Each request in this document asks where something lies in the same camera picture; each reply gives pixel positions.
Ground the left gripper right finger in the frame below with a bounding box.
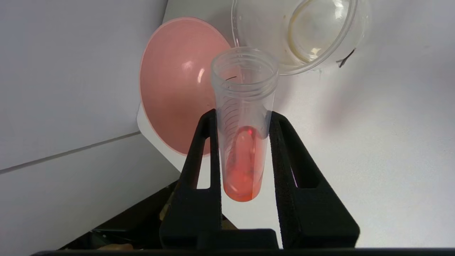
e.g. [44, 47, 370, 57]
[268, 111, 360, 249]

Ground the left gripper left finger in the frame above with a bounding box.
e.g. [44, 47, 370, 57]
[159, 108, 223, 247]

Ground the test tube with red pigment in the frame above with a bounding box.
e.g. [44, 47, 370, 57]
[210, 47, 279, 202]

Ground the clear glass beaker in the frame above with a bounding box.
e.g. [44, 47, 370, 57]
[231, 0, 372, 76]

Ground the pink bowl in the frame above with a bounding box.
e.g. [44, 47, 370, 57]
[139, 17, 233, 157]

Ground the small black sliver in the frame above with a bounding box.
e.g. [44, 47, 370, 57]
[336, 48, 356, 68]

